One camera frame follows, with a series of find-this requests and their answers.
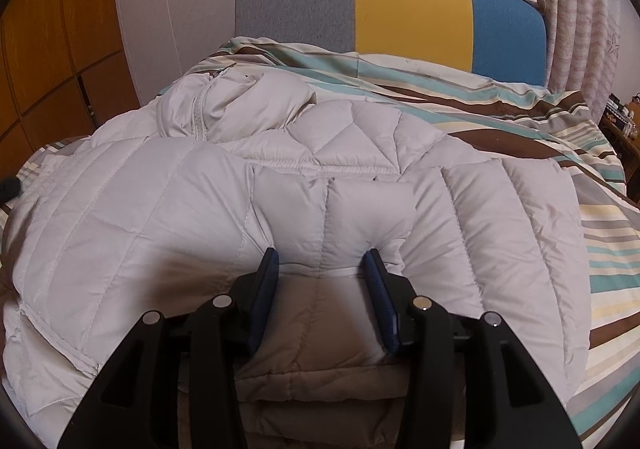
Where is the small wooden table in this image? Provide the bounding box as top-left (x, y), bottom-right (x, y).
top-left (597, 114), bottom-right (640, 207)

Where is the grey yellow blue headboard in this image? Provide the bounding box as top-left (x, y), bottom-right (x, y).
top-left (235, 0), bottom-right (547, 87)

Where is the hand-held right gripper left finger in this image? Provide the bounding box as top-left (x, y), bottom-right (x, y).
top-left (57, 247), bottom-right (280, 449)

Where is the pink patterned curtain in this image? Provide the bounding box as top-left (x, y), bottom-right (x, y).
top-left (530, 0), bottom-right (626, 120)

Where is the striped bed sheet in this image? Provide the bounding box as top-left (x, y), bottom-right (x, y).
top-left (0, 36), bottom-right (640, 435)

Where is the white quilted down jacket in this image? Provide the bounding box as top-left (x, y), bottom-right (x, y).
top-left (0, 62), bottom-right (593, 449)

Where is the pile of small table items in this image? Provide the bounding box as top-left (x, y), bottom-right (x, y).
top-left (602, 92), bottom-right (640, 140)

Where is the orange wooden wardrobe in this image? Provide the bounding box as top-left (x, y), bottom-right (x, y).
top-left (0, 0), bottom-right (151, 155)

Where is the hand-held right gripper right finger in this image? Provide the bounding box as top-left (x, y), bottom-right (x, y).
top-left (362, 249), bottom-right (583, 449)

